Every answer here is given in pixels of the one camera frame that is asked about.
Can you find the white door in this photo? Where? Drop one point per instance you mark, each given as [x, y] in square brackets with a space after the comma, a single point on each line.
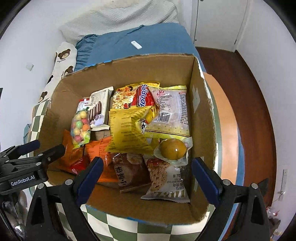
[218, 23]

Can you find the white quilted blanket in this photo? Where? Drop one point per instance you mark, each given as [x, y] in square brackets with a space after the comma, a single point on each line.
[116, 16]

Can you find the light blue pillow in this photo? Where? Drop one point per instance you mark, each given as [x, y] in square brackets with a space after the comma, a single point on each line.
[26, 132]

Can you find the Sedaap cheese buldak noodle pack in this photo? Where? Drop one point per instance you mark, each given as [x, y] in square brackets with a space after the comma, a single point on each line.
[137, 94]

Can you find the Franzzi chocolate wafer pack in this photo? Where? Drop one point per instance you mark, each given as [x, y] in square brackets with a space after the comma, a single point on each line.
[98, 109]

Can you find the clear yellow bread pack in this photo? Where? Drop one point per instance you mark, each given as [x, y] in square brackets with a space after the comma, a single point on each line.
[171, 120]

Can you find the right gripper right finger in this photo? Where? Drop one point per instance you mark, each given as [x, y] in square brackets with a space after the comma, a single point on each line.
[251, 222]

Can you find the white remote control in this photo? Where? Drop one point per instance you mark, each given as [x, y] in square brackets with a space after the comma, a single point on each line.
[136, 45]

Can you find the colourful candy ball bag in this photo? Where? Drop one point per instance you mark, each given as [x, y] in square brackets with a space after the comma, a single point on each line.
[80, 128]

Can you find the wall socket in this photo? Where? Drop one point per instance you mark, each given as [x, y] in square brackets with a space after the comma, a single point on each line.
[29, 66]

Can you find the brown cake snack pack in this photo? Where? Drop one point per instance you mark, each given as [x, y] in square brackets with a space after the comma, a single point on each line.
[131, 171]

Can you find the orange snack packet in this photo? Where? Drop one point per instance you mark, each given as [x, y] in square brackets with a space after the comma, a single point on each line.
[94, 149]
[71, 155]

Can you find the orange snack packet right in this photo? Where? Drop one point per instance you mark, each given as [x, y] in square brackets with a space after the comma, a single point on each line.
[94, 149]

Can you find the vacuum packed braised egg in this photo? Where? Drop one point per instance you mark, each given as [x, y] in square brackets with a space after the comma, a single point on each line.
[174, 151]

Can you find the orange snack packet left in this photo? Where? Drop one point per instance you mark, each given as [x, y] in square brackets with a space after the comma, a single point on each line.
[71, 155]

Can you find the white oat cookie pack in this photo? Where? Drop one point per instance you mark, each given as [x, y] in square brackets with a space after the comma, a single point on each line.
[166, 181]

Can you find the blue bed sheet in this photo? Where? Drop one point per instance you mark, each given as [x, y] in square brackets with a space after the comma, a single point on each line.
[164, 38]

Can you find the red snack packet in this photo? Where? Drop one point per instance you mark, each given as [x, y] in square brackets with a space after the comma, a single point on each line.
[79, 165]

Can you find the brown cardboard box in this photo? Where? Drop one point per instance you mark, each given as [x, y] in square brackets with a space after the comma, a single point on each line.
[168, 70]

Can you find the yellow snack bag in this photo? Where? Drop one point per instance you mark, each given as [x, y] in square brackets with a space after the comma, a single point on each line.
[127, 128]

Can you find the green white checkered cushion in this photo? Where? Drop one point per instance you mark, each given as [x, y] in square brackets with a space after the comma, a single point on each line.
[116, 216]

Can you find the bear print pillow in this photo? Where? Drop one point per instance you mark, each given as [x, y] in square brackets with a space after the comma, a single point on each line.
[65, 62]

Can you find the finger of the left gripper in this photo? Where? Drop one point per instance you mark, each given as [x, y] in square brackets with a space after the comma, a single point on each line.
[14, 152]
[46, 157]

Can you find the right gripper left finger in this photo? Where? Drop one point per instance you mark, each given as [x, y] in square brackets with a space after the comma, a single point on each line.
[43, 221]

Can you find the red white snack pack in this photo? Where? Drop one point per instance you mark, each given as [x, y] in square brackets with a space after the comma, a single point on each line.
[83, 104]

